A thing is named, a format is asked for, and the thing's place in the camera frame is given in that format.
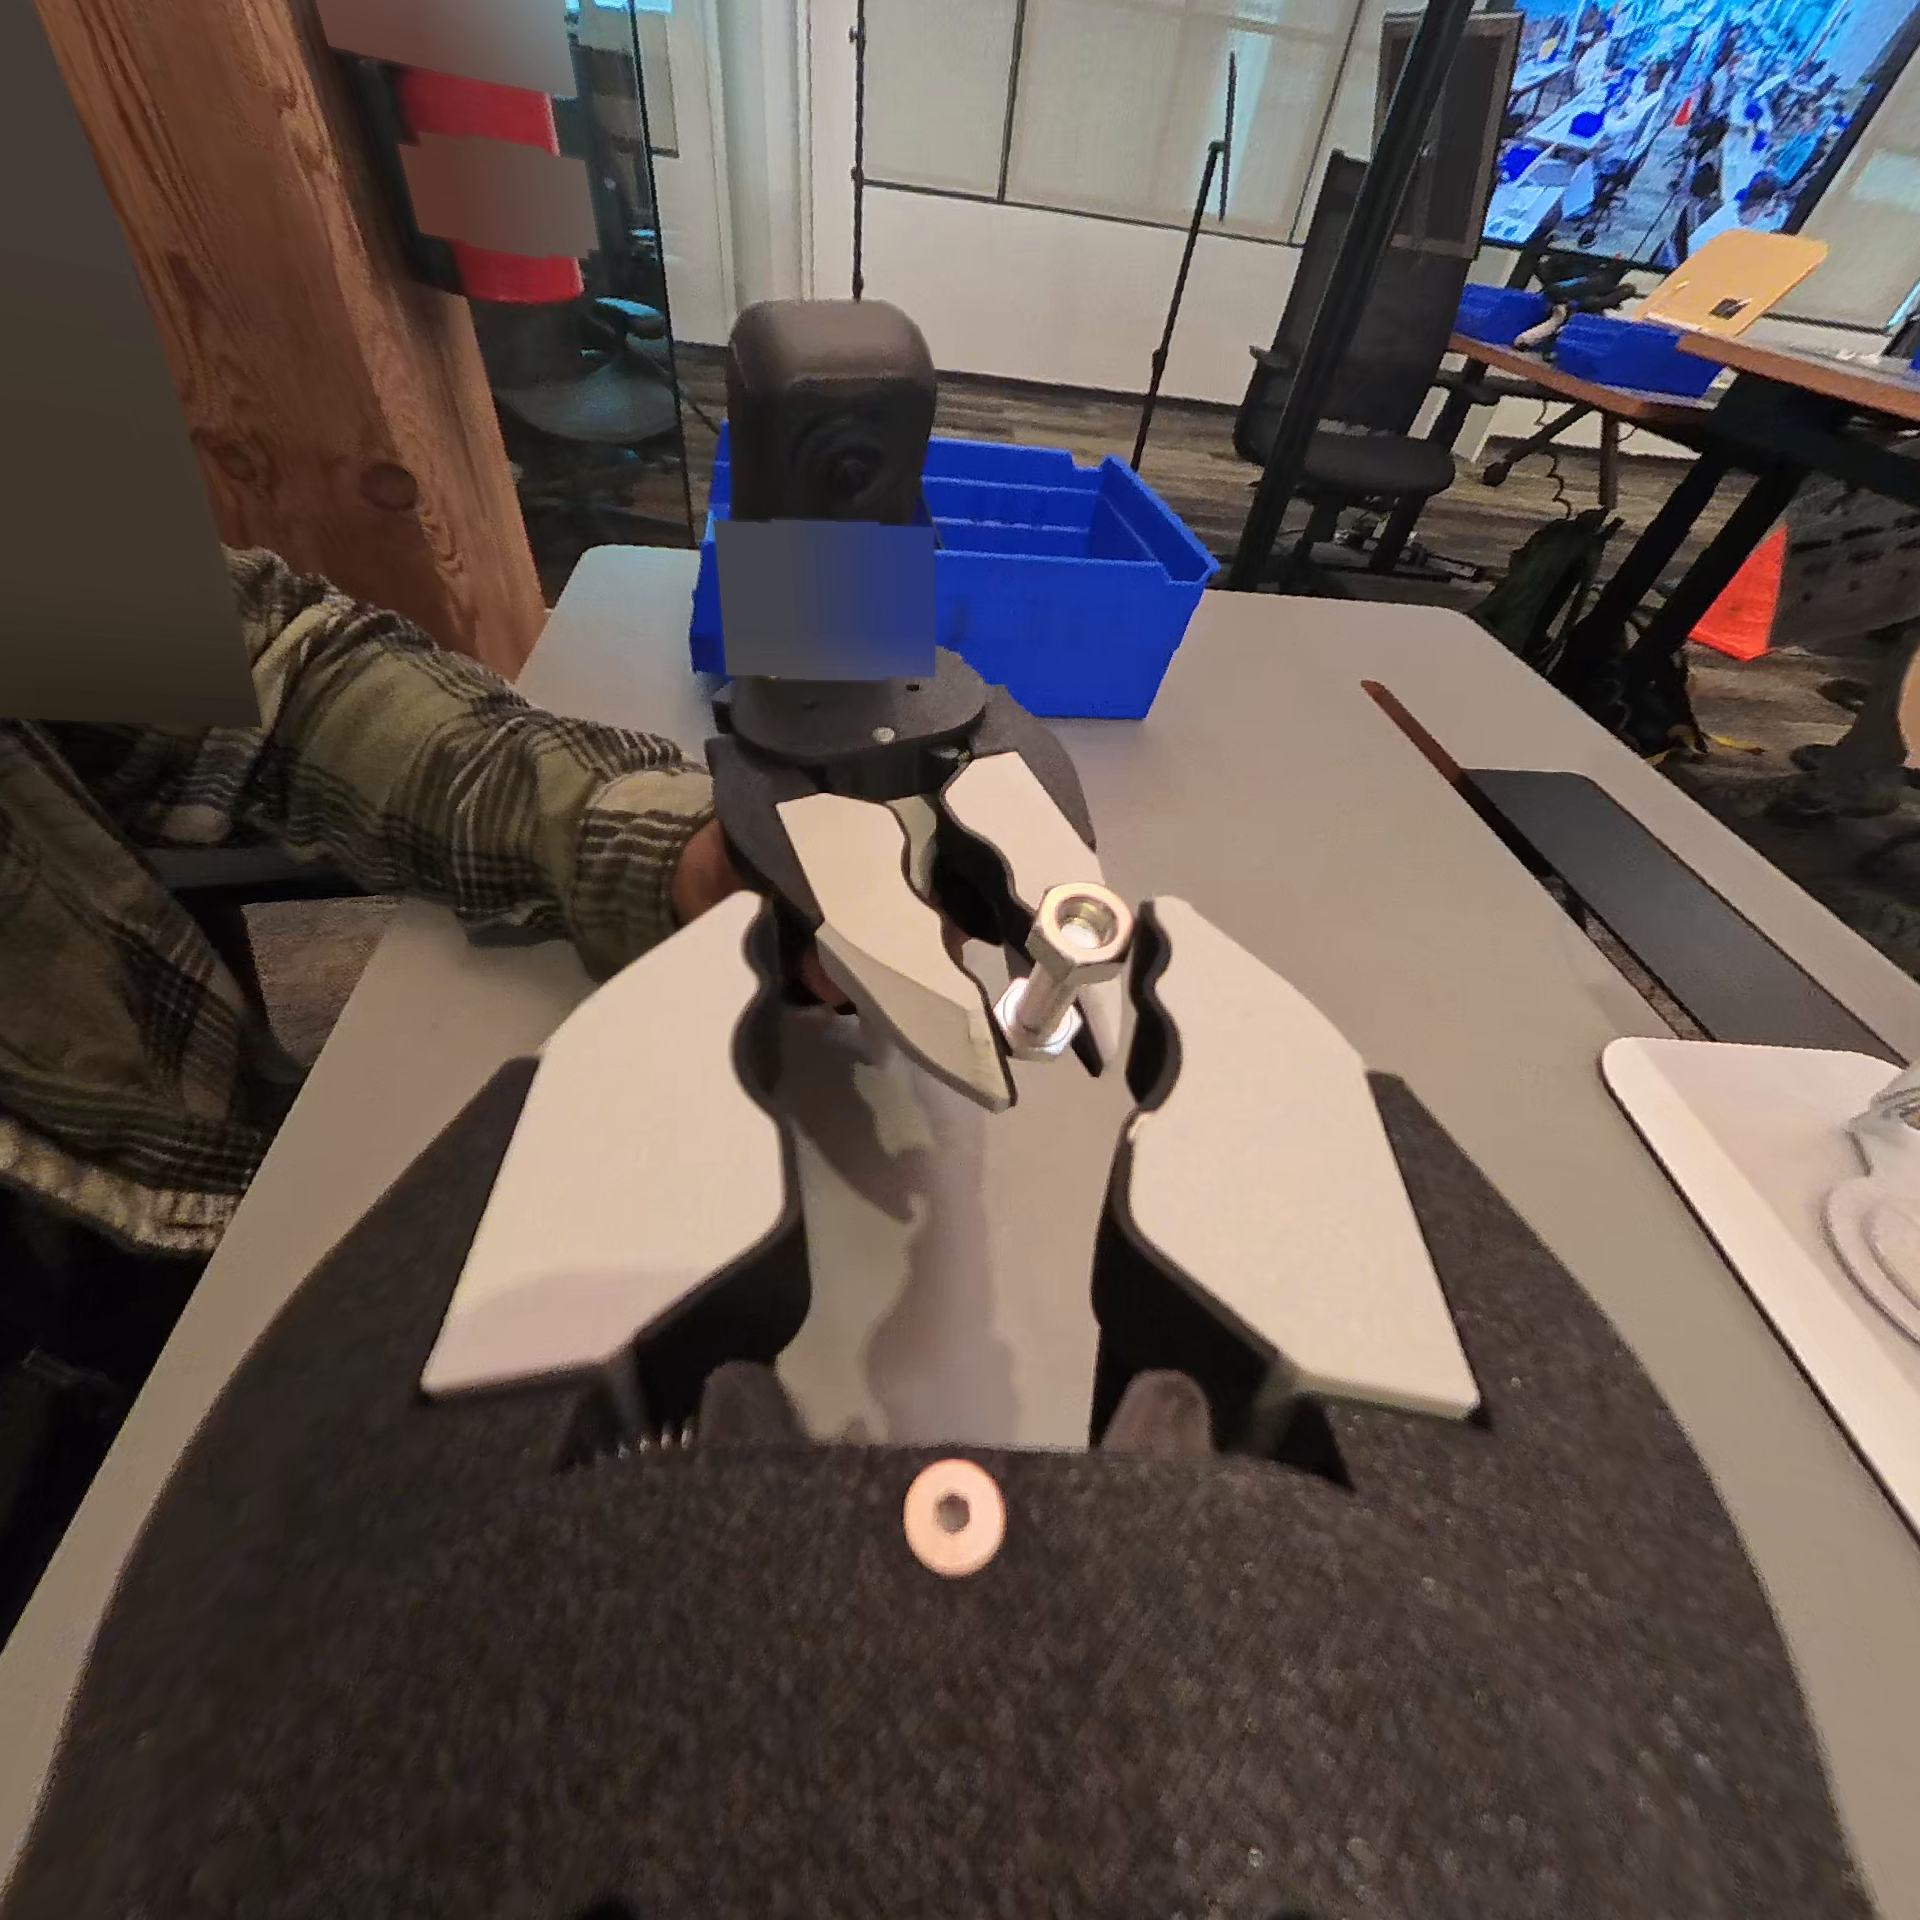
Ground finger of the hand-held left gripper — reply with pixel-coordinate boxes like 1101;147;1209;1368
772;792;1020;1117
936;750;1126;1074

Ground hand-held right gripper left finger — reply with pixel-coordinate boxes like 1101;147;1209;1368
420;889;815;1450

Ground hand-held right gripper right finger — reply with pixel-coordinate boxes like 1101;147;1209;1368
1088;897;1482;1450

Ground silver hex nut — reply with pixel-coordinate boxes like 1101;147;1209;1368
1025;885;1129;981

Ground blue divided plastic bin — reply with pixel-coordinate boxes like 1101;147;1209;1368
689;421;1220;726

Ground person's left hand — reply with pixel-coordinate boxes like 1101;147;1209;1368
670;814;749;923

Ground white tablet stand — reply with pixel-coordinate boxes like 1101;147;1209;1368
1602;1035;1920;1547

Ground black rectangular table panel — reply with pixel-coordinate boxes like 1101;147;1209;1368
1462;768;1911;1067

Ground black office chair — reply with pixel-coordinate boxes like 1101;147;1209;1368
1237;152;1464;595

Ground dark backpack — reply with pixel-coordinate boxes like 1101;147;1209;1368
1477;507;1622;677

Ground black light panel on stand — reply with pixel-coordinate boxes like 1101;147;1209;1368
838;0;879;309

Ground person's black trousers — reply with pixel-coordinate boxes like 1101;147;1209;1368
0;1185;213;1624

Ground wooden pillar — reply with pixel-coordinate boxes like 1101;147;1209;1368
37;0;548;683

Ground orange traffic cone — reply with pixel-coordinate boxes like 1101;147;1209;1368
1692;527;1794;663

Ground wooden desk with black legs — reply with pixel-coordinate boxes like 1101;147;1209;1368
1446;330;1920;723

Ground small wooden tablet board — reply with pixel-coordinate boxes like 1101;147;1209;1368
1634;229;1828;333

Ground black metal post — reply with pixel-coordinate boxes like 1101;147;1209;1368
1223;0;1479;595

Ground red wall-mounted box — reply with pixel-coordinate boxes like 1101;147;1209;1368
352;61;589;305

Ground large wall display screen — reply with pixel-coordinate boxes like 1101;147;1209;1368
1477;0;1920;275

